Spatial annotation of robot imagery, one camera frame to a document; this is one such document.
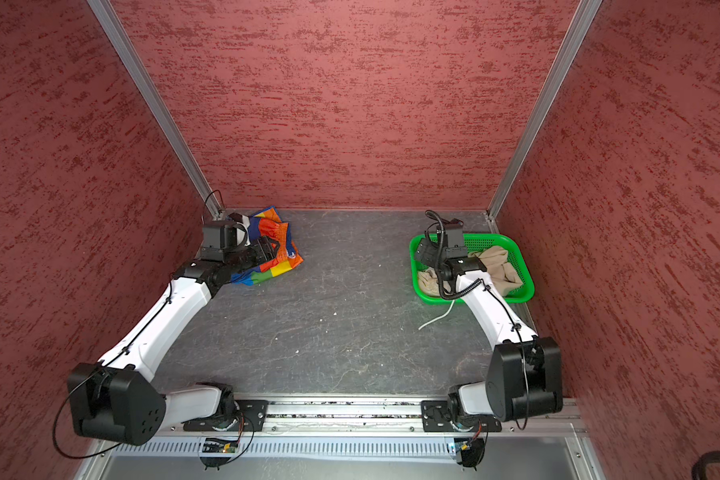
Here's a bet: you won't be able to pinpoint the green plastic basket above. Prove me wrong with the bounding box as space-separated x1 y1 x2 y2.
409 233 536 305

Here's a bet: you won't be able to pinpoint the beige shorts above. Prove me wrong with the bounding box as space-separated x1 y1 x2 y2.
414 246 524 298

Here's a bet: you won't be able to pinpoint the rainbow striped shorts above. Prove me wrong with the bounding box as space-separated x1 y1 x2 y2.
229 207 303 286

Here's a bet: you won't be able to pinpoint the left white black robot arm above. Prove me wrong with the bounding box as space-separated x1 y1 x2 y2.
64 237 280 446

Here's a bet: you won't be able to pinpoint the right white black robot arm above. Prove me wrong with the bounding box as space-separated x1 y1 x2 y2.
412 235 564 429

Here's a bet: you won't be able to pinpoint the left base connector board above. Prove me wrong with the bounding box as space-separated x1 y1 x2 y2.
201 438 240 455

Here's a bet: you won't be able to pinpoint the base connector board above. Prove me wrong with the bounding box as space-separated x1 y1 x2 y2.
455 438 485 469
201 438 240 455

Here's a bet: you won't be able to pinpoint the right base connector board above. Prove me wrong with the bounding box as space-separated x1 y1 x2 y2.
455 438 485 469

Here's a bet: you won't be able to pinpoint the white perforated vent strip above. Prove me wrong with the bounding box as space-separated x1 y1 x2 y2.
114 437 455 460

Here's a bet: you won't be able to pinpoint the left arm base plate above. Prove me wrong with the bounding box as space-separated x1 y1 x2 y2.
182 400 269 434

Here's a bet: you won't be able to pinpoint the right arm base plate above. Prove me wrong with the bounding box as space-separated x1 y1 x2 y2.
420 400 502 434

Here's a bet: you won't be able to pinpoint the aluminium front rail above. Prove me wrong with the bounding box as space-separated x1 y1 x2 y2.
98 394 586 438

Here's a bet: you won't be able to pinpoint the right aluminium corner post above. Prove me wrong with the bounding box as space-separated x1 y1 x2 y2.
486 0 602 230

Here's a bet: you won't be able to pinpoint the aluminium corner post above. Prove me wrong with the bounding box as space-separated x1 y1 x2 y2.
87 0 222 218
486 0 602 230

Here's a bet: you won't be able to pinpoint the left aluminium corner post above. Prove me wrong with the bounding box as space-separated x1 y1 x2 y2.
87 0 222 218

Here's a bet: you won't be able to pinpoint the black cable bottom right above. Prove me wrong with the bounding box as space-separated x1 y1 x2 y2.
691 449 720 480

